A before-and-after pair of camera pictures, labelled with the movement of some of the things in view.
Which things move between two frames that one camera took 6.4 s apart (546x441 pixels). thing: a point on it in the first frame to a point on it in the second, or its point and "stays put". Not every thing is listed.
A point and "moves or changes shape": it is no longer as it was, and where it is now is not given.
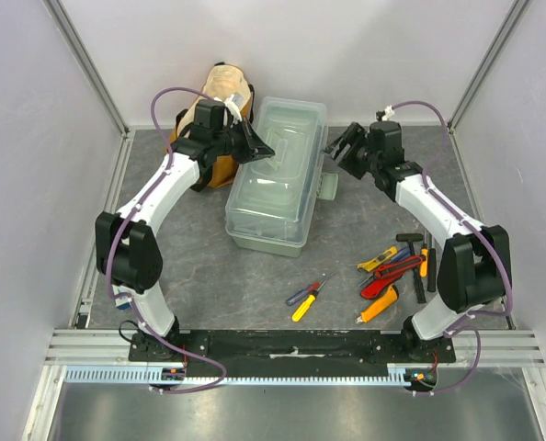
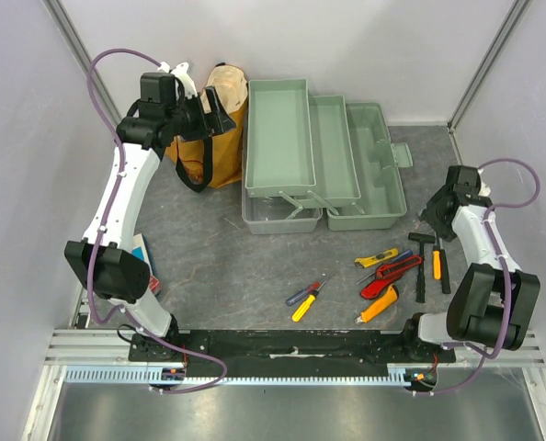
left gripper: (254, 146) to (215, 121)
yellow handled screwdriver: (303, 308) stays put
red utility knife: (385, 275) stays put
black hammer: (410, 238) moves or changes shape
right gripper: (353, 150) to (435, 213)
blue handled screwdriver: (310, 288) stays put
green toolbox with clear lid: (271, 201) moves or changes shape
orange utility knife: (390, 296) stays put
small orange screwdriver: (424, 264) to (437, 262)
